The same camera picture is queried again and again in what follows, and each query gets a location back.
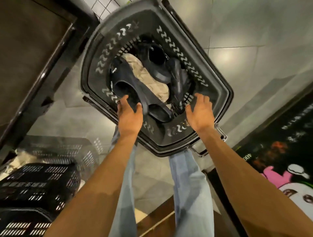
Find beige slipper pair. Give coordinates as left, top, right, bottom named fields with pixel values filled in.
left=121, top=53, right=171, bottom=104

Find dark brown display cabinet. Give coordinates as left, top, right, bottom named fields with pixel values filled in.
left=0, top=0, right=100, bottom=157

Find person's left forearm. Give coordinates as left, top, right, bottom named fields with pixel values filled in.
left=44, top=134, right=138, bottom=237

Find brown wooden stand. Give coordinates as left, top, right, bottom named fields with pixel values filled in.
left=136, top=199, right=177, bottom=237

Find white wire grid panel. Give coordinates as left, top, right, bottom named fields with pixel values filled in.
left=83, top=0, right=133, bottom=21

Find black cartoon poster board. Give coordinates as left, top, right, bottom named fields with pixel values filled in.
left=233, top=83, right=313, bottom=222

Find person's right forearm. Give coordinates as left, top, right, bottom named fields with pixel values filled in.
left=198, top=127, right=313, bottom=237

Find person's light blue jeans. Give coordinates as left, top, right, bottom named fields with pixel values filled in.
left=107, top=127, right=216, bottom=237

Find black basket with wavy slots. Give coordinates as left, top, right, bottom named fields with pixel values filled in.
left=81, top=0, right=234, bottom=158

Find person's right hand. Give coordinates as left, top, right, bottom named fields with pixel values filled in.
left=185, top=92, right=216, bottom=134

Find person's left hand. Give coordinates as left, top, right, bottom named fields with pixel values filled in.
left=117, top=94, right=144, bottom=140

